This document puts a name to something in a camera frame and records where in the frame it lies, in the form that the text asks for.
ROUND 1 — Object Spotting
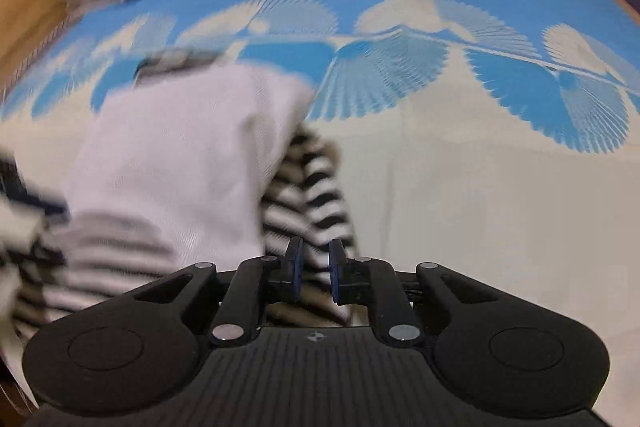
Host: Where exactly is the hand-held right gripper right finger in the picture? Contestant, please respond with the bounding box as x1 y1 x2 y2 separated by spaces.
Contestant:
328 238 497 349

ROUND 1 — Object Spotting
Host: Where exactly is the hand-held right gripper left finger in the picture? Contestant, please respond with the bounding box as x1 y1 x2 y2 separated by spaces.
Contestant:
131 236 304 349

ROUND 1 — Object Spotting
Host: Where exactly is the striped hoodie with white vest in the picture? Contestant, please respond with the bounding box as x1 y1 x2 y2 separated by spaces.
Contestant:
0 49 362 358

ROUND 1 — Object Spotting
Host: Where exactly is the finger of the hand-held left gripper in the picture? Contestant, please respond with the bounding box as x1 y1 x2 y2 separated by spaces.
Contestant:
0 154 68 223

